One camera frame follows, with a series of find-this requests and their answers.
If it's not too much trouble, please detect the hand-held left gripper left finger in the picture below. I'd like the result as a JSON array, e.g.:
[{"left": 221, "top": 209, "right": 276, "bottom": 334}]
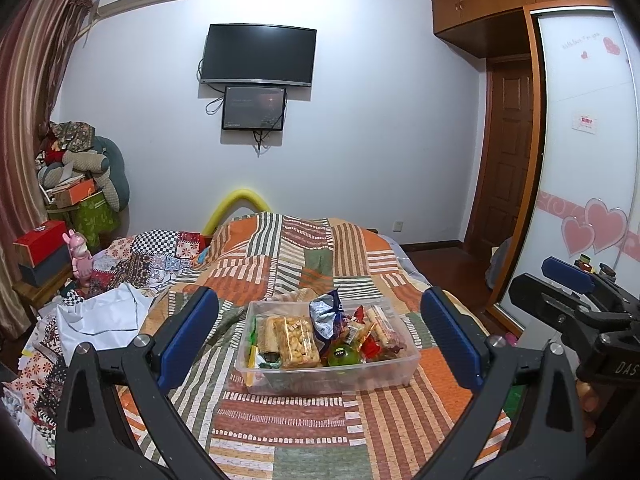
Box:
[{"left": 54, "top": 287, "right": 221, "bottom": 480}]

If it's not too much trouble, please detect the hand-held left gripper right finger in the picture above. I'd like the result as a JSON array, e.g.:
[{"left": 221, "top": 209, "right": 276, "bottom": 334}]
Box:
[{"left": 415, "top": 286, "right": 587, "bottom": 480}]

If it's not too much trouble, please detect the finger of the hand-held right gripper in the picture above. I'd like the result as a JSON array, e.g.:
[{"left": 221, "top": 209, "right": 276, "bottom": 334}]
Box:
[
  {"left": 541, "top": 256, "right": 597, "bottom": 295},
  {"left": 509, "top": 272, "right": 591, "bottom": 341}
]

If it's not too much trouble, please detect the pale wafer roll packet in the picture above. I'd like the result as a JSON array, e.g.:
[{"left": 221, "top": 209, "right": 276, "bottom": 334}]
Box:
[{"left": 365, "top": 305, "right": 402, "bottom": 352}]

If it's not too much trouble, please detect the green striped clear biscuit packet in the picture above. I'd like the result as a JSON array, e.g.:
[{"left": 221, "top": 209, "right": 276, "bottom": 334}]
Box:
[{"left": 244, "top": 314, "right": 279, "bottom": 368}]

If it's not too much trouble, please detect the red candy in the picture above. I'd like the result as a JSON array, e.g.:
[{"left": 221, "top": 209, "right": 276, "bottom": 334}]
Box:
[{"left": 360, "top": 335, "right": 384, "bottom": 361}]

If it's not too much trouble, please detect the clear puffed rice bar packet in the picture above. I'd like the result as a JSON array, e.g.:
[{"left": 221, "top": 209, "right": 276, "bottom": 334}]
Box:
[{"left": 272, "top": 315, "right": 322, "bottom": 371}]

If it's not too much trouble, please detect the green jelly cup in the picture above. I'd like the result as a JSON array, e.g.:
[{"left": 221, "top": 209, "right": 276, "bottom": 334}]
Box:
[{"left": 324, "top": 341, "right": 362, "bottom": 367}]

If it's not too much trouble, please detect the blue silver snack packet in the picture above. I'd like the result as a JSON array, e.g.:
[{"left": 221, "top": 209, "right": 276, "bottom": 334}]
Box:
[{"left": 309, "top": 286, "right": 347, "bottom": 343}]

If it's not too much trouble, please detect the clear plastic container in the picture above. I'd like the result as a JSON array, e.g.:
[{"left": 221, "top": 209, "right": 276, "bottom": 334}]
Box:
[{"left": 227, "top": 296, "right": 422, "bottom": 397}]

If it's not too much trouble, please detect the person's right hand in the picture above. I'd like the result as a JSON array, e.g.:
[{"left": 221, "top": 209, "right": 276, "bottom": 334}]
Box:
[{"left": 575, "top": 377, "right": 602, "bottom": 438}]

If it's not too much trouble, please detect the grey hanging cloth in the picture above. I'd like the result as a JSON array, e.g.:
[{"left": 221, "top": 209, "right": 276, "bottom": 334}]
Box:
[{"left": 484, "top": 235, "right": 514, "bottom": 292}]

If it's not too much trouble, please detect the checkered floral quilt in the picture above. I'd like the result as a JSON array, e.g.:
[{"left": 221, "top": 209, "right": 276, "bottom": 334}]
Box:
[{"left": 0, "top": 230, "right": 215, "bottom": 461}]

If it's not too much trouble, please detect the white plastic bag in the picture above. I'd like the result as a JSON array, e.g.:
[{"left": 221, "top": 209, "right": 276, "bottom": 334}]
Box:
[{"left": 55, "top": 282, "right": 154, "bottom": 354}]

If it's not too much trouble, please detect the white sliding wardrobe door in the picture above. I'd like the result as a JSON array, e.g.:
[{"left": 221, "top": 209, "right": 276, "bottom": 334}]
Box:
[{"left": 487, "top": 7, "right": 640, "bottom": 343}]

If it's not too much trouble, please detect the brown wooden door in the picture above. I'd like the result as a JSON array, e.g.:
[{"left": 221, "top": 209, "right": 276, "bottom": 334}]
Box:
[{"left": 462, "top": 55, "right": 547, "bottom": 250}]

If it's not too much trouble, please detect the pink toy figure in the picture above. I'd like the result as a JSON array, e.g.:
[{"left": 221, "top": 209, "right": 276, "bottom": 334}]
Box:
[{"left": 63, "top": 228, "right": 95, "bottom": 279}]

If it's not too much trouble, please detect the striped patchwork blanket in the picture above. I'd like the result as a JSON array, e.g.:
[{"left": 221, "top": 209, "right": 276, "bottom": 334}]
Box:
[{"left": 115, "top": 211, "right": 516, "bottom": 480}]

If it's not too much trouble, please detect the yellow foam tube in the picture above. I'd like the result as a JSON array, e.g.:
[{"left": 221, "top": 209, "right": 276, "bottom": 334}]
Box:
[{"left": 201, "top": 188, "right": 272, "bottom": 237}]

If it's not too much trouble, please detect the green patterned box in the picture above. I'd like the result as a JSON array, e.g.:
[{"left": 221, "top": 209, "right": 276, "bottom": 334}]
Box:
[{"left": 70, "top": 191, "right": 122, "bottom": 247}]

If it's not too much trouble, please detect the wooden nightstand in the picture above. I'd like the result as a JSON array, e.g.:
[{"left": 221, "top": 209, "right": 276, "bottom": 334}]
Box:
[{"left": 12, "top": 266, "right": 77, "bottom": 319}]

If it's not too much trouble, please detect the grey box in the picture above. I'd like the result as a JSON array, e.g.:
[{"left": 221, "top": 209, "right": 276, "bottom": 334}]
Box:
[{"left": 17, "top": 246, "right": 74, "bottom": 287}]

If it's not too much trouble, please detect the red gift box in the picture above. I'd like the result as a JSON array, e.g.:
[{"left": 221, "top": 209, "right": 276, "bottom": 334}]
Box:
[{"left": 12, "top": 220, "right": 69, "bottom": 267}]

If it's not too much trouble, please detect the orange cardboard box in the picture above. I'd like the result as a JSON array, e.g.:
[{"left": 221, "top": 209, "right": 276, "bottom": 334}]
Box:
[{"left": 51, "top": 179, "right": 99, "bottom": 209}]

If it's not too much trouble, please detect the dotted grey plush toy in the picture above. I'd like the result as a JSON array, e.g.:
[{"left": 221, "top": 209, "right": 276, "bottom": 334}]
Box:
[{"left": 39, "top": 152, "right": 111, "bottom": 192}]

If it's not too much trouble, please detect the small black monitor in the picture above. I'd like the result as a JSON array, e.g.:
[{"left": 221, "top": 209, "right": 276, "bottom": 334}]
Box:
[{"left": 222, "top": 85, "right": 287, "bottom": 132}]

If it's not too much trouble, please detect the floral fabric bag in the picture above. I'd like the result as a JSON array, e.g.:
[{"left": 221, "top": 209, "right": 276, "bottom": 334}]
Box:
[{"left": 47, "top": 120, "right": 96, "bottom": 153}]

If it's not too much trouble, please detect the striped red curtain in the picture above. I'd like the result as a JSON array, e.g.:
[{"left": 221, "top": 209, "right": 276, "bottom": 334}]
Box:
[{"left": 0, "top": 0, "right": 101, "bottom": 341}]

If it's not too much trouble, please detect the wooden upper cabinet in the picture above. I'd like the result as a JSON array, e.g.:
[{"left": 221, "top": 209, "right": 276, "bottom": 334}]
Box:
[{"left": 431, "top": 0, "right": 615, "bottom": 59}]

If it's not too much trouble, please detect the black wall television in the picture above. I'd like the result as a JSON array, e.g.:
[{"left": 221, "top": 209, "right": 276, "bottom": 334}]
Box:
[{"left": 198, "top": 23, "right": 318, "bottom": 87}]

